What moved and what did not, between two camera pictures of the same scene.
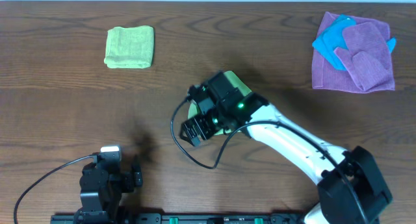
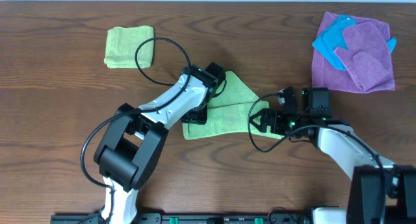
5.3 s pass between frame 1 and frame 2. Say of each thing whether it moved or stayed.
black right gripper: moved
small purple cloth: stayed
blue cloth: stayed
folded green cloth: stayed
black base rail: stayed
